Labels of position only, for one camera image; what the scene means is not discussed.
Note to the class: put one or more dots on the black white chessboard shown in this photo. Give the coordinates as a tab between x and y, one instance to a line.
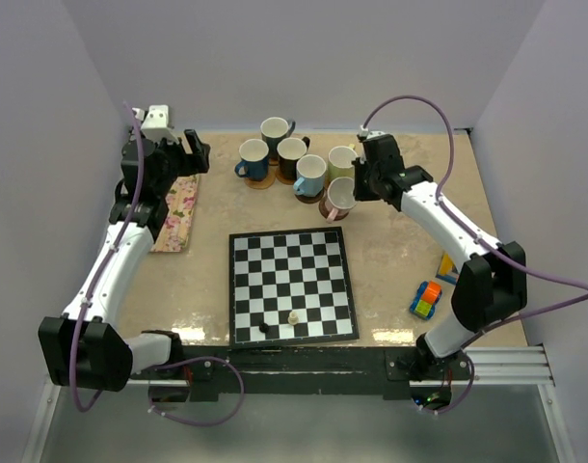
272	273

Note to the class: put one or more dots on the white chess piece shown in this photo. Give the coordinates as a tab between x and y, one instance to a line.
293	318

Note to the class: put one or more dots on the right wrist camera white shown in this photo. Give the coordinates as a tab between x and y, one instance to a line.
365	133

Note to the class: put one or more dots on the colourful toy car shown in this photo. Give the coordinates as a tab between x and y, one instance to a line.
426	299

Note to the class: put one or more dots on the front aluminium rail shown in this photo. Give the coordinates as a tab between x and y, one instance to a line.
369	365

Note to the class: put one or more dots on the light blue mug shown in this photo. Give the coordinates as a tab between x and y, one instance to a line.
311	170

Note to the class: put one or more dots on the pink mug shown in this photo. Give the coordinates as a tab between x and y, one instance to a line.
340	193

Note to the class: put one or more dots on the green mug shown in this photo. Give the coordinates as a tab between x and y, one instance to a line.
340	162

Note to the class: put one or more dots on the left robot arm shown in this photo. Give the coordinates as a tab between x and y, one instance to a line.
81	346

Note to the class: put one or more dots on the floral serving tray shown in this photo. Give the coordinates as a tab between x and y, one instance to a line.
181	199

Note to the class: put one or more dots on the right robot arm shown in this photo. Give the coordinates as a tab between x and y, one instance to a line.
488	289

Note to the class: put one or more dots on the dark walnut coaster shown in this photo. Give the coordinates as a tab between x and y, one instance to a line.
310	200
331	214

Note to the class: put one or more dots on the teal grey mug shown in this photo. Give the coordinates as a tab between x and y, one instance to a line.
275	129

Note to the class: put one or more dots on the woven rattan coaster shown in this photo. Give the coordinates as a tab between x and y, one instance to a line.
263	184

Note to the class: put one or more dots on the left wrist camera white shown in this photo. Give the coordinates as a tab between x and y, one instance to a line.
155	123

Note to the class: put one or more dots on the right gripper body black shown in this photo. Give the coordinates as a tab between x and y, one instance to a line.
364	180

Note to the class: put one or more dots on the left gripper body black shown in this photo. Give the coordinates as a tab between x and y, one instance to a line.
175	162

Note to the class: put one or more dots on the dark blue mug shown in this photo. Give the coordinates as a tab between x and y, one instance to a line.
254	160

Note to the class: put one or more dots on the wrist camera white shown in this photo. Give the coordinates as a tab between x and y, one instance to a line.
155	123
365	133

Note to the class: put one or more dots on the black mug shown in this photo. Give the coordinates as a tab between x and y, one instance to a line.
290	151

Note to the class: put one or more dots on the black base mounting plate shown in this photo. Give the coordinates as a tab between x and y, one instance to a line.
231	383

